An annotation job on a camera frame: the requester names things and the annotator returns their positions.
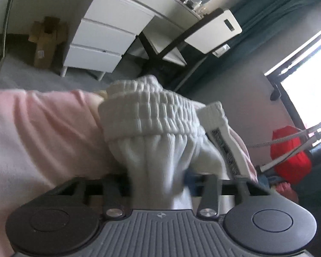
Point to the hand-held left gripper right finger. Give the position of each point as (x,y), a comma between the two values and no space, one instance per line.
(194,186)

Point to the pile of colourful clothes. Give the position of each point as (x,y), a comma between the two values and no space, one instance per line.
(281,188)

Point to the white and black chair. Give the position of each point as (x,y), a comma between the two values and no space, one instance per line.
(203,34)

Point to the window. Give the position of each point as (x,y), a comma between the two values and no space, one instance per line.
(307,85)

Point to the narrow teal curtain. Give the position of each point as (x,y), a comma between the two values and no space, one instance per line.
(270,13)

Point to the white pants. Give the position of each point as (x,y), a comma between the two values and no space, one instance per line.
(160,128)

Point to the metal rack frame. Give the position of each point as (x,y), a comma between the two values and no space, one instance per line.
(5,29)

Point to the pink and white bed quilt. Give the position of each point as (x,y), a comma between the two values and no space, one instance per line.
(42,144)

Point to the red bag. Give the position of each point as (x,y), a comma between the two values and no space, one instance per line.
(291,160)

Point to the garment steamer stand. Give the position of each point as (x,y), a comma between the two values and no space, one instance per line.
(291,150)

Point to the cardboard boxes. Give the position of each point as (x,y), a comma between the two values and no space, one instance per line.
(46,40)

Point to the white dressing table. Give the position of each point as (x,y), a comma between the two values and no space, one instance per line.
(115,24)

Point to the black object on window sill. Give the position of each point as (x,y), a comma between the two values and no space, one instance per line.
(275,93)

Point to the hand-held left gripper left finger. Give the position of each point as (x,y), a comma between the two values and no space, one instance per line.
(111,192)

